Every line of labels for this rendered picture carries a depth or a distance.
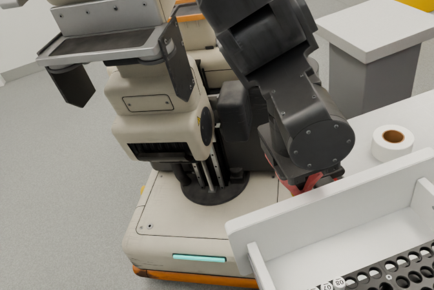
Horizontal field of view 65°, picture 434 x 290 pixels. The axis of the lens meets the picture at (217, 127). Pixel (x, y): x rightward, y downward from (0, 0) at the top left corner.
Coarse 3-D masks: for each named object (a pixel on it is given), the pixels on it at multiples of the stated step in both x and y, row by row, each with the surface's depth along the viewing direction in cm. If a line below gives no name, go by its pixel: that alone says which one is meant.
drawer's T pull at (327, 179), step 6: (342, 168) 46; (330, 174) 46; (336, 174) 46; (342, 174) 47; (306, 180) 46; (318, 180) 46; (324, 180) 46; (330, 180) 45; (300, 186) 46; (318, 186) 45
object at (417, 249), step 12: (432, 240) 38; (408, 252) 37; (432, 252) 37; (372, 264) 37; (384, 264) 37; (396, 264) 37; (408, 264) 37; (348, 276) 37; (384, 276) 36; (348, 288) 36; (360, 288) 35
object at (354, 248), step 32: (416, 192) 46; (384, 224) 47; (416, 224) 46; (256, 256) 41; (288, 256) 46; (320, 256) 45; (352, 256) 45; (384, 256) 44; (416, 256) 43; (288, 288) 43
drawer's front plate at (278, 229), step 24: (384, 168) 43; (408, 168) 43; (432, 168) 44; (312, 192) 42; (336, 192) 42; (360, 192) 43; (384, 192) 45; (408, 192) 46; (240, 216) 42; (264, 216) 41; (288, 216) 42; (312, 216) 43; (336, 216) 45; (360, 216) 46; (240, 240) 42; (264, 240) 43; (288, 240) 45; (312, 240) 47; (240, 264) 45
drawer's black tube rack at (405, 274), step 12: (420, 264) 36; (432, 264) 36; (372, 276) 39; (396, 276) 36; (408, 276) 35; (420, 276) 35; (432, 276) 35; (372, 288) 35; (384, 288) 37; (396, 288) 35; (408, 288) 35; (420, 288) 34; (432, 288) 34
